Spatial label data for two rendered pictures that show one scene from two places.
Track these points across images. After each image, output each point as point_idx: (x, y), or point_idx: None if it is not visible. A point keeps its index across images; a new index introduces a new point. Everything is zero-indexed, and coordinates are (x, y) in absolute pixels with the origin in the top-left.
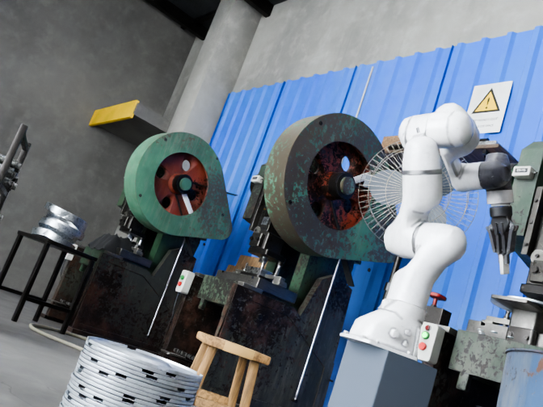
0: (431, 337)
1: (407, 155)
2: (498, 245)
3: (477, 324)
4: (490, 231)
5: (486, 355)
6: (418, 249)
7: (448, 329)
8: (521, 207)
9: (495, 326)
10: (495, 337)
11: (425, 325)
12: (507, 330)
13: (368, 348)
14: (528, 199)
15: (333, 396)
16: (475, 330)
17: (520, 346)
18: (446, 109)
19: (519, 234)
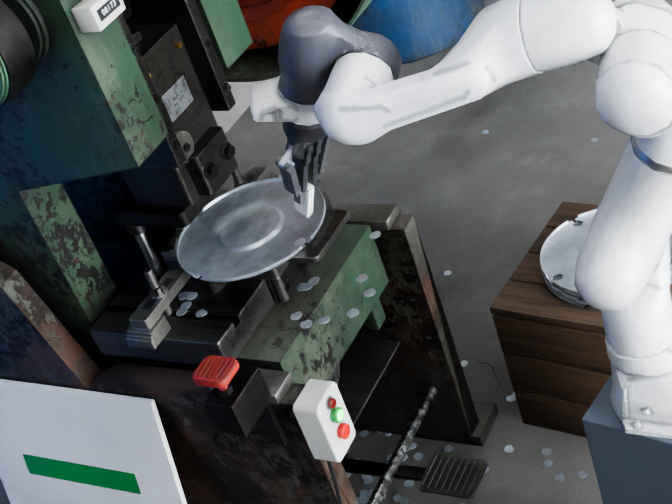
0: (339, 404)
1: None
2: (307, 177)
3: (231, 334)
4: (294, 168)
5: (324, 339)
6: (665, 250)
7: (291, 377)
8: (131, 85)
9: (250, 304)
10: (259, 315)
11: (323, 406)
12: (263, 290)
13: None
14: (129, 59)
15: None
16: (236, 344)
17: (340, 278)
18: (614, 9)
19: (162, 137)
